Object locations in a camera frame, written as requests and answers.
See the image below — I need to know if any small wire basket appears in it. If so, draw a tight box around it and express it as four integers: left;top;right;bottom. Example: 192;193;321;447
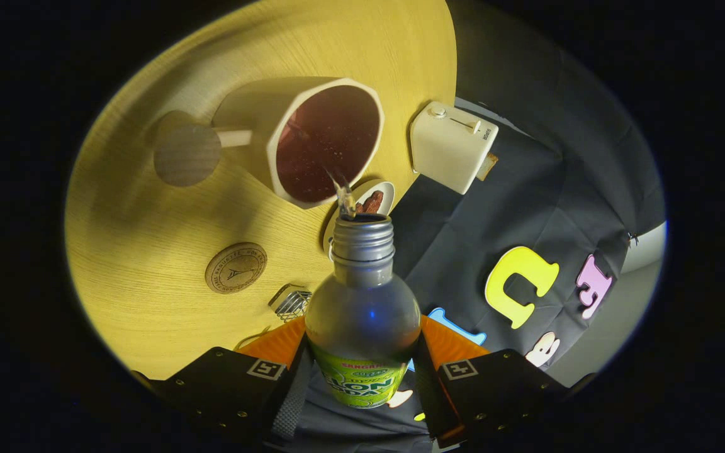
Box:
268;284;313;322

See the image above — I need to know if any white toaster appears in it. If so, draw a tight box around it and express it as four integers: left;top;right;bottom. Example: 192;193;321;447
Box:
409;101;499;195

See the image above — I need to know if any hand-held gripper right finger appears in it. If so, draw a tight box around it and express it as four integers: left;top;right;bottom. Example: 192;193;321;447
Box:
414;316;570;449

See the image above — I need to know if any beige cup with round handle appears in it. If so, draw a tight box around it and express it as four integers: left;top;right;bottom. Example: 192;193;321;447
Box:
154;77;385;210

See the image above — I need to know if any brown meat slice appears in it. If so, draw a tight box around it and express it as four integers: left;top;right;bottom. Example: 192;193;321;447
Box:
355;190;385;215

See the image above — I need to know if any round cork coaster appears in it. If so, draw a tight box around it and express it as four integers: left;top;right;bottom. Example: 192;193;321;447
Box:
205;242;268;294

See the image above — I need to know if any white round plate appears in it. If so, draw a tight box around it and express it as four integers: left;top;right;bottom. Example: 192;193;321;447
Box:
323;180;396;254

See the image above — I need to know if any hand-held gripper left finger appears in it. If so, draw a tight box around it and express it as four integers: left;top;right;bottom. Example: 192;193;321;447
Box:
149;316;314;449

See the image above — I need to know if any silver juice bottle green label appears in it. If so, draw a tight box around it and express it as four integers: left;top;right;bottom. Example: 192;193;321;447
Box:
305;213;422;410

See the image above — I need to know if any wooden table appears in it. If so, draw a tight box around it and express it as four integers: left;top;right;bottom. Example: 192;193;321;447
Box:
64;0;458;382

